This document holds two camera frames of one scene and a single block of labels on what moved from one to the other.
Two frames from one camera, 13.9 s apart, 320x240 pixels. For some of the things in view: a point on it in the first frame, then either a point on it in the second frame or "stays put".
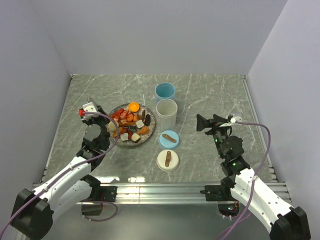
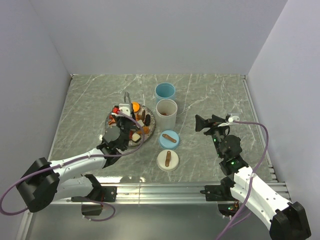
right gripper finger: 202,123 stays put
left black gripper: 105,118 → 117,117
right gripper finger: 217,119 stays put
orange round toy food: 133,107 stays put
